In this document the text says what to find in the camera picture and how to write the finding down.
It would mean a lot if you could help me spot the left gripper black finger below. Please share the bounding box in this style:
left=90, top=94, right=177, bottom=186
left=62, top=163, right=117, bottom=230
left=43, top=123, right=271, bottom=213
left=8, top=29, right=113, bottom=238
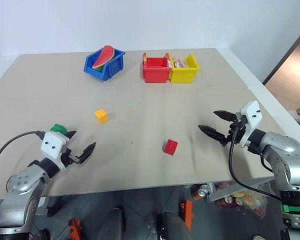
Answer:
left=64, top=130, right=78, bottom=141
left=77, top=141, right=97, bottom=164

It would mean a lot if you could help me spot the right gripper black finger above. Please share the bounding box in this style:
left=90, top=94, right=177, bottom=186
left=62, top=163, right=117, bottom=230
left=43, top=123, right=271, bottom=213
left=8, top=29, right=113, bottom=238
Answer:
left=212, top=109, right=237, bottom=123
left=197, top=124, right=228, bottom=144

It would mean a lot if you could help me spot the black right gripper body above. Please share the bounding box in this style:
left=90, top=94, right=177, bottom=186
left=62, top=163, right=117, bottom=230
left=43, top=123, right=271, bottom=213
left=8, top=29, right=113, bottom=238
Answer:
left=221, top=113, right=248, bottom=147

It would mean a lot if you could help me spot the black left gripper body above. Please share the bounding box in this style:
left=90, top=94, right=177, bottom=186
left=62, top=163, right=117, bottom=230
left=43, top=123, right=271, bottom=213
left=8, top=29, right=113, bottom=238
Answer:
left=60, top=147, right=85, bottom=166

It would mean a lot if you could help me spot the green toy block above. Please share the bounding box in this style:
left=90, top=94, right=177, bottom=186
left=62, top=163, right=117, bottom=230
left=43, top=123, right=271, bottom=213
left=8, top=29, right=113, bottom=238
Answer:
left=50, top=123, right=69, bottom=135

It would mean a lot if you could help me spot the yellow toy block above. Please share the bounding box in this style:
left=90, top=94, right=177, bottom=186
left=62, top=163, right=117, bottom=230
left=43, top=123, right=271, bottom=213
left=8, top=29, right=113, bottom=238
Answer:
left=94, top=108, right=109, bottom=125

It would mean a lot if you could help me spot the red toy block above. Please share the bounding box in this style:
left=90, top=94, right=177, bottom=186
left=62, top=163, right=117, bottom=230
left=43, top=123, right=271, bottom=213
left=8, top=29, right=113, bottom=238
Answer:
left=163, top=138, right=179, bottom=157

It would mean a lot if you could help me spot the grey metal table leg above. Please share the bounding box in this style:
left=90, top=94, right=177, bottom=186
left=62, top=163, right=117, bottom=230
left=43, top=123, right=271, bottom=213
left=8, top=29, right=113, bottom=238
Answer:
left=35, top=196, right=59, bottom=218

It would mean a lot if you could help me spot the yellow plastic storage bin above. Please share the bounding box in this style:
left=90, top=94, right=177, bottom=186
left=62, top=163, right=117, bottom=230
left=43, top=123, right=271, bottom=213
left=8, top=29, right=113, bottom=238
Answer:
left=168, top=52, right=201, bottom=84

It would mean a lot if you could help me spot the yellow snack bag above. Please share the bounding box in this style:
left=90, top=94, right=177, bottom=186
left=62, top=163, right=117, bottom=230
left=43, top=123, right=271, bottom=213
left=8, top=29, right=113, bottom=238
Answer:
left=232, top=190, right=267, bottom=209

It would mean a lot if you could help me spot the red wrapped snack packet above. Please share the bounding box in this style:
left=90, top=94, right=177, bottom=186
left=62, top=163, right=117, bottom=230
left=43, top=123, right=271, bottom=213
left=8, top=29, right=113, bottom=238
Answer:
left=172, top=57, right=191, bottom=69

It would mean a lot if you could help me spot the orange black clamp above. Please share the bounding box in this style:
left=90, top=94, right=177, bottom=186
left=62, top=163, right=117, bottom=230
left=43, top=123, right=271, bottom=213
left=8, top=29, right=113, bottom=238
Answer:
left=178, top=199, right=195, bottom=233
left=66, top=217, right=83, bottom=240

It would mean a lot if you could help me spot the blue plastic storage bin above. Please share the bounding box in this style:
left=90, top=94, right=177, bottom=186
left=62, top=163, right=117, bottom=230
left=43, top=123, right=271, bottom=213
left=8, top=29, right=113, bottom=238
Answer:
left=83, top=48, right=127, bottom=82

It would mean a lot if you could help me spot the red plastic storage bin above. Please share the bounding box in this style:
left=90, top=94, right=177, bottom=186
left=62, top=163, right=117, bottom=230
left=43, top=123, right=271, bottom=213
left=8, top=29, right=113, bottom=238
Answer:
left=142, top=52, right=173, bottom=84

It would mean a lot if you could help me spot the toy watermelon slice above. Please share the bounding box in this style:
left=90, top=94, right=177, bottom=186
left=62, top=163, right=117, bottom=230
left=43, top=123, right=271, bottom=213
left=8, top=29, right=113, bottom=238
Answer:
left=91, top=45, right=116, bottom=72

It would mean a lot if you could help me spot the dark rounded shape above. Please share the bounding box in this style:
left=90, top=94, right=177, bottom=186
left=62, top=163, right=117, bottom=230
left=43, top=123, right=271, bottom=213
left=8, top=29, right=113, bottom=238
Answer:
left=156, top=210, right=192, bottom=240

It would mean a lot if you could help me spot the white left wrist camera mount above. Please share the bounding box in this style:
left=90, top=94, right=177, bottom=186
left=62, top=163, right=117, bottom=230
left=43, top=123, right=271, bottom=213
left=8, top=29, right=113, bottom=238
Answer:
left=40, top=131, right=71, bottom=172

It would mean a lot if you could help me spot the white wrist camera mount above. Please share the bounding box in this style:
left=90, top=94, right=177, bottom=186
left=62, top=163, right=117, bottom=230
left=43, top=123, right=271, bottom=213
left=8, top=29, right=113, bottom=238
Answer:
left=235, top=100, right=263, bottom=149
left=40, top=131, right=71, bottom=172

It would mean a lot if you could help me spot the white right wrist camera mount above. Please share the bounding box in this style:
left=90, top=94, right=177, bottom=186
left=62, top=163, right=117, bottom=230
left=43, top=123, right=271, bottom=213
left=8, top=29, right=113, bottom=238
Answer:
left=235, top=100, right=263, bottom=149

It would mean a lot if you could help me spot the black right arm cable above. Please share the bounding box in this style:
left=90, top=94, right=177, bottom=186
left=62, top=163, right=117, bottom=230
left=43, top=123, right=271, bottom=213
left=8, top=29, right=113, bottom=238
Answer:
left=228, top=126, right=283, bottom=201

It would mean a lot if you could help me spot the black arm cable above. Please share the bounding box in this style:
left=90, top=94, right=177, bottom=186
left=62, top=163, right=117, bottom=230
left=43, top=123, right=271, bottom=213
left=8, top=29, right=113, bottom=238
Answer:
left=228, top=126, right=283, bottom=201
left=0, top=130, right=45, bottom=181

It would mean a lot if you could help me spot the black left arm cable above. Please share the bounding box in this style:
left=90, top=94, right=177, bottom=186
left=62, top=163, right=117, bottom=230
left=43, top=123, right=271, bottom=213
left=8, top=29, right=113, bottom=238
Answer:
left=0, top=130, right=45, bottom=181

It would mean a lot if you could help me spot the short black wrist cable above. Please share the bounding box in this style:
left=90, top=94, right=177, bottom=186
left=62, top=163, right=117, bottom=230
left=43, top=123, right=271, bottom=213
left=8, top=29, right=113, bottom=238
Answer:
left=260, top=152, right=275, bottom=174

